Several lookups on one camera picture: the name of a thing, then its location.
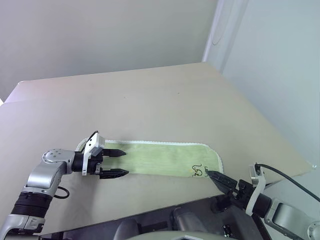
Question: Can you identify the grey rounded robot part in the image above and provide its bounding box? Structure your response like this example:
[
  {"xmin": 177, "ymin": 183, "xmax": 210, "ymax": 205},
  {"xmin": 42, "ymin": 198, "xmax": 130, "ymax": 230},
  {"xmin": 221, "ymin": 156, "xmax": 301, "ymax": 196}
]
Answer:
[{"xmin": 169, "ymin": 206, "xmax": 214, "ymax": 234}]

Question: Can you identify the dark rounded robot part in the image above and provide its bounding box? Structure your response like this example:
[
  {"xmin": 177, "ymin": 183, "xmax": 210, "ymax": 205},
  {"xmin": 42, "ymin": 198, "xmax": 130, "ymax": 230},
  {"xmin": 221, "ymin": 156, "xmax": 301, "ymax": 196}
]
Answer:
[{"xmin": 113, "ymin": 219, "xmax": 141, "ymax": 240}]

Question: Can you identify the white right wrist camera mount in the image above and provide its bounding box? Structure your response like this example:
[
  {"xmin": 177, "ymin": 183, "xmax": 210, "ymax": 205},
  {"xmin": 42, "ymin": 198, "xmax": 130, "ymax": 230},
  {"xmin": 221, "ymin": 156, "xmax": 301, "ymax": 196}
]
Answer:
[{"xmin": 244, "ymin": 163, "xmax": 267, "ymax": 217}]

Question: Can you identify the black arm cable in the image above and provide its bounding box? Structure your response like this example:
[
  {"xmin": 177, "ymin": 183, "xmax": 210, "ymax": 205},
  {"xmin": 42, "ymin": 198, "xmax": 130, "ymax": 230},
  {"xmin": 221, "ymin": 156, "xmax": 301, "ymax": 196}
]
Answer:
[
  {"xmin": 255, "ymin": 162, "xmax": 320, "ymax": 202},
  {"xmin": 53, "ymin": 185, "xmax": 71, "ymax": 200}
]

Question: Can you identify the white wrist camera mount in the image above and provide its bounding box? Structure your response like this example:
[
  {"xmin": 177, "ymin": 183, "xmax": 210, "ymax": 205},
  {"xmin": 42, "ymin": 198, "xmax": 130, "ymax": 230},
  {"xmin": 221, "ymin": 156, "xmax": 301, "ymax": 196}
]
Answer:
[
  {"xmin": 81, "ymin": 133, "xmax": 106, "ymax": 176},
  {"xmin": 244, "ymin": 163, "xmax": 267, "ymax": 217}
]

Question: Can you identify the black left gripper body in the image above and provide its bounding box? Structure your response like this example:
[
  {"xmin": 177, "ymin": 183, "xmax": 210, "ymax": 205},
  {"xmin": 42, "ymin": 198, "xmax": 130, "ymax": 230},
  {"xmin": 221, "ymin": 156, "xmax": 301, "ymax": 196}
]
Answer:
[{"xmin": 87, "ymin": 147, "xmax": 105, "ymax": 180}]

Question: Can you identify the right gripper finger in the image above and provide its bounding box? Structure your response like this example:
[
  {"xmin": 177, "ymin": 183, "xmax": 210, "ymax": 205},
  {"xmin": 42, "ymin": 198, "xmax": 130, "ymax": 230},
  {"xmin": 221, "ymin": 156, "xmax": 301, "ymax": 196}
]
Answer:
[
  {"xmin": 207, "ymin": 170, "xmax": 238, "ymax": 194},
  {"xmin": 212, "ymin": 194, "xmax": 235, "ymax": 213}
]

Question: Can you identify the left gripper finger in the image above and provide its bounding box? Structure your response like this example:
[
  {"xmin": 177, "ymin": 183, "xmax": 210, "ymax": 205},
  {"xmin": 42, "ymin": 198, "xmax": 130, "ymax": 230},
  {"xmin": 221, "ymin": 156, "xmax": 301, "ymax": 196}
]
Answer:
[
  {"xmin": 102, "ymin": 149, "xmax": 127, "ymax": 158},
  {"xmin": 99, "ymin": 168, "xmax": 130, "ymax": 181}
]

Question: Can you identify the light green towel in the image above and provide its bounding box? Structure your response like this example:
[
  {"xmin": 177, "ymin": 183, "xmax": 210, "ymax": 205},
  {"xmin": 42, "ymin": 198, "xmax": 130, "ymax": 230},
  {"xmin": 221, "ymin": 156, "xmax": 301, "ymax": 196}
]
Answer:
[{"xmin": 75, "ymin": 138, "xmax": 224, "ymax": 179}]

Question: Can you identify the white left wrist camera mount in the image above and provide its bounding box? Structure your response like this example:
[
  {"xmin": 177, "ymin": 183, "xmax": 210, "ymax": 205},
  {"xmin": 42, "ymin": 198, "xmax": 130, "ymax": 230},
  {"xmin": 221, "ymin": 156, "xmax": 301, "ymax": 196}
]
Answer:
[{"xmin": 81, "ymin": 133, "xmax": 106, "ymax": 176}]

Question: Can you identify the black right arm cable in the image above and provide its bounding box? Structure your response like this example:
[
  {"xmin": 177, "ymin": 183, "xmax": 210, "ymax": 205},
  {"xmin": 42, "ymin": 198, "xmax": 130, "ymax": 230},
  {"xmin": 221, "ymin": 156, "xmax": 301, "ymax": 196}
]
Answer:
[{"xmin": 255, "ymin": 162, "xmax": 320, "ymax": 202}]

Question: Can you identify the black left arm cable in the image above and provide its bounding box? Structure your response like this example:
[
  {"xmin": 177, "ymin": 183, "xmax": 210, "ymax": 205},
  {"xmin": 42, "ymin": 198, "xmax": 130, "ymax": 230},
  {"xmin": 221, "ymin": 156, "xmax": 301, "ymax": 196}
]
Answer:
[{"xmin": 53, "ymin": 185, "xmax": 71, "ymax": 200}]

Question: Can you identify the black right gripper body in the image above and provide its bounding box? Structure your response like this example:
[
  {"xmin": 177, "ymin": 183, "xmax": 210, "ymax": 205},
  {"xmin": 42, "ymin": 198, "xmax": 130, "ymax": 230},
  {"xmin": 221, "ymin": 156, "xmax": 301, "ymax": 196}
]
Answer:
[{"xmin": 229, "ymin": 179, "xmax": 256, "ymax": 210}]

